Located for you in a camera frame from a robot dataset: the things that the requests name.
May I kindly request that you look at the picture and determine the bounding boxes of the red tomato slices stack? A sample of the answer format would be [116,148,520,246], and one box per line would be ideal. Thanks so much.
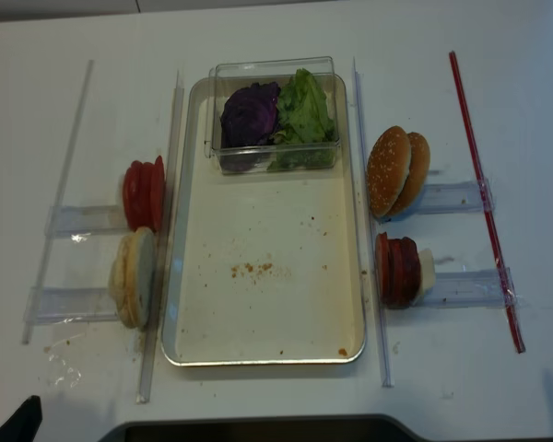
[122,156,165,233]

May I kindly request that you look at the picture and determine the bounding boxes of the clear rail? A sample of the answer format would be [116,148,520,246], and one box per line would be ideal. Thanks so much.
[21,59,95,345]
[135,71,184,404]
[352,59,394,389]

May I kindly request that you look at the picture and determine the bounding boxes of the purple cabbage leaf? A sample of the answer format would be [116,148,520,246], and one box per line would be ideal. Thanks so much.
[220,82,280,148]

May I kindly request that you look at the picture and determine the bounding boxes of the green lettuce leaves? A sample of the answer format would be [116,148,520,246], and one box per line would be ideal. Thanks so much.
[272,68,335,145]

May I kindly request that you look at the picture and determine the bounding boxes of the pale bun bottom slice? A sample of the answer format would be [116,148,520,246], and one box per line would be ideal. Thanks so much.
[127,227,156,328]

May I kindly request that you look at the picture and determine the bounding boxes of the stack of meat patties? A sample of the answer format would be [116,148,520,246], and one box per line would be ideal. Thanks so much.
[375,233,421,309]

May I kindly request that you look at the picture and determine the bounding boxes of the clear inner right rail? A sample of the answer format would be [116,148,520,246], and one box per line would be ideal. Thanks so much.
[352,59,394,389]

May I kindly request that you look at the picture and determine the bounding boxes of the clear bun track left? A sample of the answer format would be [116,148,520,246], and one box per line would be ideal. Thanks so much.
[24,287,118,325]

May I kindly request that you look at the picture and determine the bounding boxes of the clear tomato track left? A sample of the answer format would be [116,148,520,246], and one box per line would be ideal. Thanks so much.
[44,205,129,238]

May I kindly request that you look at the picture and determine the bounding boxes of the rear brown bun top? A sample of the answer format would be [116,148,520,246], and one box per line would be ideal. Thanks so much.
[387,133,430,216]

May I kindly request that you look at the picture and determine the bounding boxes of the front sesame bun top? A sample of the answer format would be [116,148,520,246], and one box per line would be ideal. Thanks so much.
[366,126,411,218]

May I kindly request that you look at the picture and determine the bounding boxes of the clear outer left rail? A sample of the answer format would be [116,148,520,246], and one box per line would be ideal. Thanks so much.
[21,59,95,345]

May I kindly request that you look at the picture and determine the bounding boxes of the clear patty track right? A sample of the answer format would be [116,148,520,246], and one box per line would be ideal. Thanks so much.
[418,269,518,308]

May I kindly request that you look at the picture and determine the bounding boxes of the clear inner left rail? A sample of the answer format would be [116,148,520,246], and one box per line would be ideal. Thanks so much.
[135,71,184,404]

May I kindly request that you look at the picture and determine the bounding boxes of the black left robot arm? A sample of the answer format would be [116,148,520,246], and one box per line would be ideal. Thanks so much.
[0,395,42,442]

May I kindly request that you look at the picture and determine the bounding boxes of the white spring pusher block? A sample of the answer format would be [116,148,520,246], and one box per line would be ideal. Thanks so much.
[415,249,436,302]

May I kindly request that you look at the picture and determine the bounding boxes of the clear bun track right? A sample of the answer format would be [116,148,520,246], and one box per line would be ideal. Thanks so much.
[415,180,494,215]

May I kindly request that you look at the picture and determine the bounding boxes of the clear bun track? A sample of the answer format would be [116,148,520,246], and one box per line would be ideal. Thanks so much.
[415,180,494,215]
[24,287,118,325]

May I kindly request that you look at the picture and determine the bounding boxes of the red plastic rail strip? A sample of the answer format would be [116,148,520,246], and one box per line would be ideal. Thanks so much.
[449,51,526,355]

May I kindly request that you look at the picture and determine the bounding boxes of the cream metal baking tray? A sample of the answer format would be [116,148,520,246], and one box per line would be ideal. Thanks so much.
[161,79,365,366]

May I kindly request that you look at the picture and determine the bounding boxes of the clear plastic salad box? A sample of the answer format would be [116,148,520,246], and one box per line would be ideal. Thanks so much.
[204,56,341,174]

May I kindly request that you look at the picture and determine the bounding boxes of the dark monitor edge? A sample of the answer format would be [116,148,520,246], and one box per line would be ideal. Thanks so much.
[101,415,423,441]

